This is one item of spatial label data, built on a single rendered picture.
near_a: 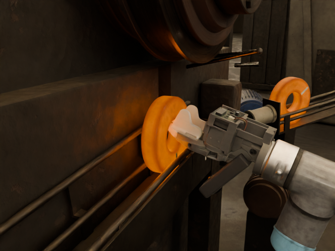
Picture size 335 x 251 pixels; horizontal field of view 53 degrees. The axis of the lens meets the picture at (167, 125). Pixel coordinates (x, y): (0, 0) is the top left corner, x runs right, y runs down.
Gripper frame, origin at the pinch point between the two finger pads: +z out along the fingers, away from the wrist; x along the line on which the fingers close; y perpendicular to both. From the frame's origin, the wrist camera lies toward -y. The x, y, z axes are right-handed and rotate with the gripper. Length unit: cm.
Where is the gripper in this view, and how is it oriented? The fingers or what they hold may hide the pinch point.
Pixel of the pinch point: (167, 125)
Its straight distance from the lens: 68.0
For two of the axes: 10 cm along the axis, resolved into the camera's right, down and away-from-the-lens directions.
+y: 2.3, -8.9, -4.0
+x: -4.6, 2.7, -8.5
